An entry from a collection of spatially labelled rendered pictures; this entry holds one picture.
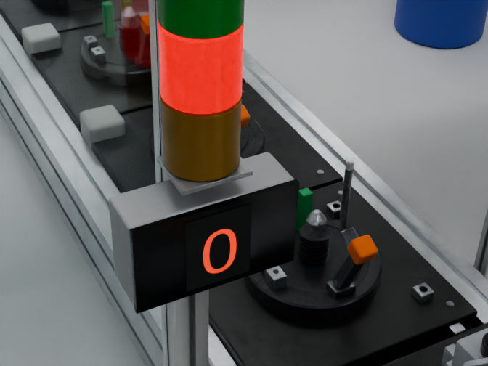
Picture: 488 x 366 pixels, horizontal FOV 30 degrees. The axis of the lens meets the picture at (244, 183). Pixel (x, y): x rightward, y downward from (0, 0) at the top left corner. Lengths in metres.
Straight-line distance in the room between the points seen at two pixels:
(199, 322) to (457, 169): 0.67
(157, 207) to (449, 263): 0.48
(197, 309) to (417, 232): 0.39
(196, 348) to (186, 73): 0.28
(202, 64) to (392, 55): 1.06
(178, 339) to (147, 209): 0.16
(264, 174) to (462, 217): 0.64
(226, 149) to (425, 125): 0.85
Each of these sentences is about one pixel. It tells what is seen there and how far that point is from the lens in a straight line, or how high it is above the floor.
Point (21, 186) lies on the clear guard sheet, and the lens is 0.59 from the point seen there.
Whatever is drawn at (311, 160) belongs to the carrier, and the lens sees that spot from 1.10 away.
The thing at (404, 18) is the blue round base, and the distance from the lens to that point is 1.61.
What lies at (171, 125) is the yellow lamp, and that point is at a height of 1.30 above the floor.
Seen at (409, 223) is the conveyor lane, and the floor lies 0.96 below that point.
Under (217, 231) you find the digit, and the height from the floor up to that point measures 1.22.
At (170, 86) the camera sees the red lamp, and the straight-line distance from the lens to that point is 0.54.
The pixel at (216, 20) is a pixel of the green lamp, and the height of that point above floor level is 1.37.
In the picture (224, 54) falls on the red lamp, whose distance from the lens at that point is 0.53.
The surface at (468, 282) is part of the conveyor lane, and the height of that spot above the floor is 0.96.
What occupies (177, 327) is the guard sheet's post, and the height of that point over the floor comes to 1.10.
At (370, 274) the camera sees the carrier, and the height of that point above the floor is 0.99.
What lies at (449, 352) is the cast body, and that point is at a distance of 0.76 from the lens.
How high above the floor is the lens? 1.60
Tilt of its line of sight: 37 degrees down
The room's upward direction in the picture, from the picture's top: 2 degrees clockwise
